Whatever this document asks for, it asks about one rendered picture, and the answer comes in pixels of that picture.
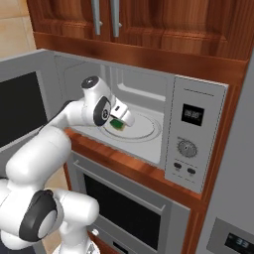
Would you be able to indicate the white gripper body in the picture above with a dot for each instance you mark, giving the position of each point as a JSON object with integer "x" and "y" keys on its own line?
{"x": 126, "y": 114}

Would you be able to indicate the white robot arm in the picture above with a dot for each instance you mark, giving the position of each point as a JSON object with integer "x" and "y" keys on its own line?
{"x": 36, "y": 158}

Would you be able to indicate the green sponge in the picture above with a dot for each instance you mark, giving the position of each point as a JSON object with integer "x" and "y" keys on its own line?
{"x": 116, "y": 124}

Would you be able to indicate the round microwave turntable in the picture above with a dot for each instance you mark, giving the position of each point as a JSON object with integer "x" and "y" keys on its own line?
{"x": 142, "y": 127}

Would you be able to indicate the grey microwave oven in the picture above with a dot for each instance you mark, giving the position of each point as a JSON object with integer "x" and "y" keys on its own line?
{"x": 195, "y": 132}

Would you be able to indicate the grey microwave door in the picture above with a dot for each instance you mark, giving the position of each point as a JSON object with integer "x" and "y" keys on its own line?
{"x": 23, "y": 105}

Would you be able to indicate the grey built-in oven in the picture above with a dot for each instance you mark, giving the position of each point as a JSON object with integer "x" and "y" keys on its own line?
{"x": 132, "y": 205}

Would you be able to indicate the wooden cupboard door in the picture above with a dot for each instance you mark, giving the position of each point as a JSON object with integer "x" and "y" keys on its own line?
{"x": 185, "y": 23}
{"x": 63, "y": 16}

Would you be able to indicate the grey fridge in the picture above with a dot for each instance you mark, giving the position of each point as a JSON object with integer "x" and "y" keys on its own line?
{"x": 231, "y": 185}

